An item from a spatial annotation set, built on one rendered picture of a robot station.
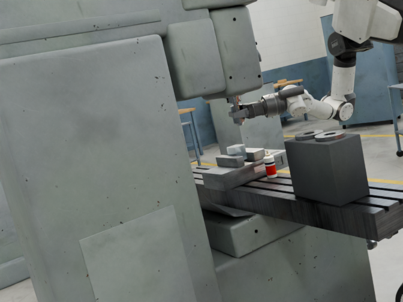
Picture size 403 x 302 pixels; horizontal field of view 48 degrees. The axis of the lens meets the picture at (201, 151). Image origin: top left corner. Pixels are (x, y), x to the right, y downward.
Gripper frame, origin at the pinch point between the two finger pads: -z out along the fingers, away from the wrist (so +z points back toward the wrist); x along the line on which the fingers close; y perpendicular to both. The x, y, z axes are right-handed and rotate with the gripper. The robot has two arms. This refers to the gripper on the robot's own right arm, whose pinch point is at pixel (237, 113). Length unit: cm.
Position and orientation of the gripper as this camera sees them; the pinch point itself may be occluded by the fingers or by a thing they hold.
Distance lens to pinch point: 179.1
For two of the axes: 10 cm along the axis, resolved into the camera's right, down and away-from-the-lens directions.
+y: 2.2, 9.6, 1.6
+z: 9.7, -2.4, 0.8
